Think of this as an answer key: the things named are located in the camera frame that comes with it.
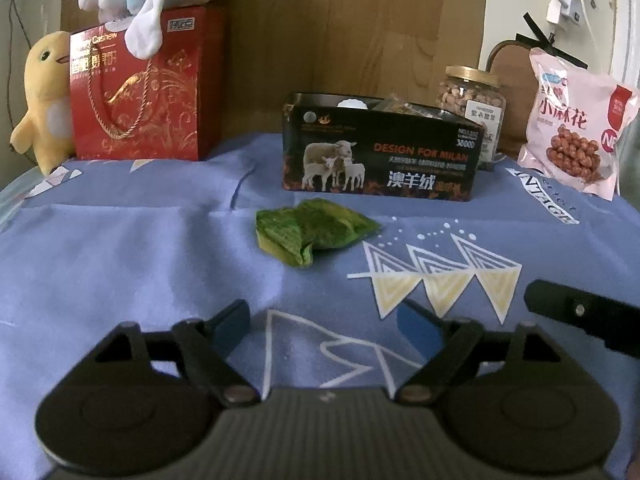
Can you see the glass jar of peanuts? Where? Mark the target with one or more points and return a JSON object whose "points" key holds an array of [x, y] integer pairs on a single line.
{"points": [[470, 95]]}

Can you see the green upholstered chair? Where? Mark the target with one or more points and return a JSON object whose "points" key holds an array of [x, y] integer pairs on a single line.
{"points": [[629, 160]]}

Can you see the black sheep-print box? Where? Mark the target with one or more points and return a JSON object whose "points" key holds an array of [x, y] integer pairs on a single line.
{"points": [[375, 160]]}

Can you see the white power adapter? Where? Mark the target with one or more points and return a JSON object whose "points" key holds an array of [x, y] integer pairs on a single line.
{"points": [[565, 7]]}

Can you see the blue printed bed sheet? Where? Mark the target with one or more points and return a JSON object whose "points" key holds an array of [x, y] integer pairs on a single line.
{"points": [[150, 240]]}

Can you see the yellow duck plush toy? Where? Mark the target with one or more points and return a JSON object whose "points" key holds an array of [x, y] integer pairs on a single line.
{"points": [[45, 95]]}

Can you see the green snack packet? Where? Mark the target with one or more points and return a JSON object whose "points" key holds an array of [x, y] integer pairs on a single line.
{"points": [[320, 225]]}

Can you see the black tape strip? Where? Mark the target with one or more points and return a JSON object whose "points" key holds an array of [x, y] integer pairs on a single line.
{"points": [[540, 27]]}

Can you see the pink fried-twist snack bag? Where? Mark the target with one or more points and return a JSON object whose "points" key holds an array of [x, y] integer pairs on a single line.
{"points": [[575, 125]]}

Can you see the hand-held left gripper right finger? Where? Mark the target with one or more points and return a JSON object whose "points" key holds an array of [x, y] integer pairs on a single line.
{"points": [[420, 325]]}

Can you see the wood-grain board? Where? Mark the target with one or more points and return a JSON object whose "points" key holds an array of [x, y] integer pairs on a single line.
{"points": [[350, 35]]}

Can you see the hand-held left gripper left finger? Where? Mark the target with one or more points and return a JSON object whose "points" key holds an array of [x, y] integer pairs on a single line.
{"points": [[231, 321]]}

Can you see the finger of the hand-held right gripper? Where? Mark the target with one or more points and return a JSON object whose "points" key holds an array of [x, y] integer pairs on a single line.
{"points": [[565, 305]]}

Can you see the red gift bag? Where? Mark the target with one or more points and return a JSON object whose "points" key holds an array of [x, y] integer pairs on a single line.
{"points": [[150, 110]]}

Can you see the brown chair back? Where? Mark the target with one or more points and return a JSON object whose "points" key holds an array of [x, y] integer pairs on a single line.
{"points": [[505, 60]]}

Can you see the white round snack cup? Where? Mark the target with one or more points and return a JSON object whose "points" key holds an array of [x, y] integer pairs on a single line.
{"points": [[352, 104]]}

